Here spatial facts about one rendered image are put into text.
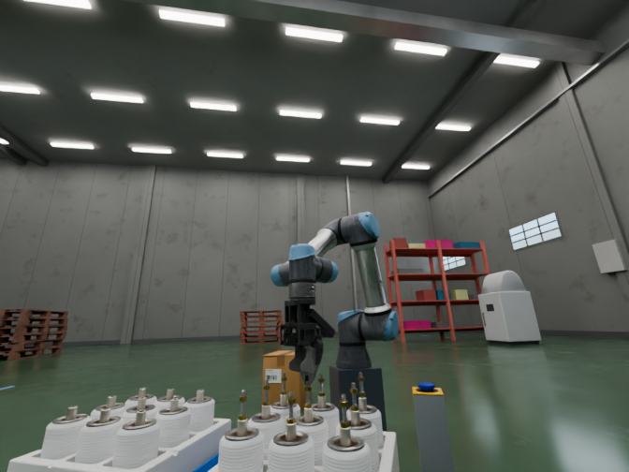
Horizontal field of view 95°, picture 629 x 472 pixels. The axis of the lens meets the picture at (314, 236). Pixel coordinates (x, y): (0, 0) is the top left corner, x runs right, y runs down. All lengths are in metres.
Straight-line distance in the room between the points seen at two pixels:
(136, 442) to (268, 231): 10.55
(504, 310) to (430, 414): 5.49
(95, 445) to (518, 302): 6.18
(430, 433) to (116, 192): 12.66
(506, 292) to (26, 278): 13.48
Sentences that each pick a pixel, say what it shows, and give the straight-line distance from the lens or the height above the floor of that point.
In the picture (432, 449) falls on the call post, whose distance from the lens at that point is 0.87.
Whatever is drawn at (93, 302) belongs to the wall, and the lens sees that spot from 12.14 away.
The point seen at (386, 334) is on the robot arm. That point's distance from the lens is 1.24.
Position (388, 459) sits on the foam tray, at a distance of 0.85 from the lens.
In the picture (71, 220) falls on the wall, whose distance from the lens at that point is 13.20.
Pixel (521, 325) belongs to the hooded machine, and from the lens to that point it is 6.45.
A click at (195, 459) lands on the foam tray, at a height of 0.13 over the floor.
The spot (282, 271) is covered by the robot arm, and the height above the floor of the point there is 0.65.
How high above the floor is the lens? 0.49
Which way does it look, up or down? 17 degrees up
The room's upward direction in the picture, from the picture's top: 2 degrees counter-clockwise
